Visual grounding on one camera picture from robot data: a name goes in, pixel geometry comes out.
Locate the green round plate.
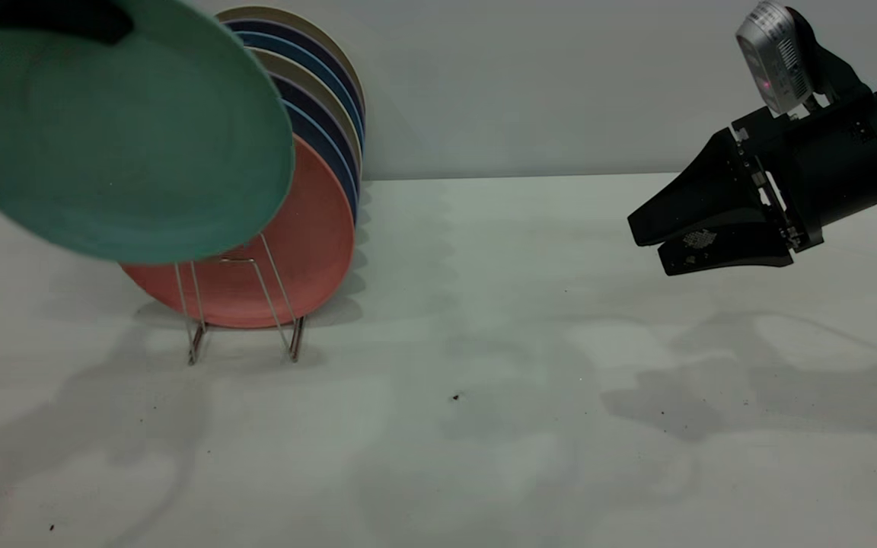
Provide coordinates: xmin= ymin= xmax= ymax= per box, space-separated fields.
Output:
xmin=0 ymin=0 xmax=296 ymax=265

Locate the blue round plate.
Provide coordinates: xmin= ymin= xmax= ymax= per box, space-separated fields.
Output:
xmin=281 ymin=99 xmax=361 ymax=225
xmin=237 ymin=32 xmax=365 ymax=145

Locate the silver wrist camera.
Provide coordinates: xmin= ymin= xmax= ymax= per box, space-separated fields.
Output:
xmin=735 ymin=0 xmax=817 ymax=116

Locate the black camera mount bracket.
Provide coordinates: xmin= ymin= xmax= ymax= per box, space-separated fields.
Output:
xmin=785 ymin=6 xmax=875 ymax=115

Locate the beige round plate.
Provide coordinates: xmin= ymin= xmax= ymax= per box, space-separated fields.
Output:
xmin=213 ymin=6 xmax=368 ymax=107
xmin=248 ymin=47 xmax=364 ymax=164

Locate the pink round plate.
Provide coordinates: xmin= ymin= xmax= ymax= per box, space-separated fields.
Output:
xmin=120 ymin=135 xmax=356 ymax=330

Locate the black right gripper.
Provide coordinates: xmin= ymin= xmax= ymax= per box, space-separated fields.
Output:
xmin=627 ymin=90 xmax=877 ymax=277

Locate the metal wire plate rack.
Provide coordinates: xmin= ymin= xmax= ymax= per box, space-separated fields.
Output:
xmin=174 ymin=232 xmax=306 ymax=367

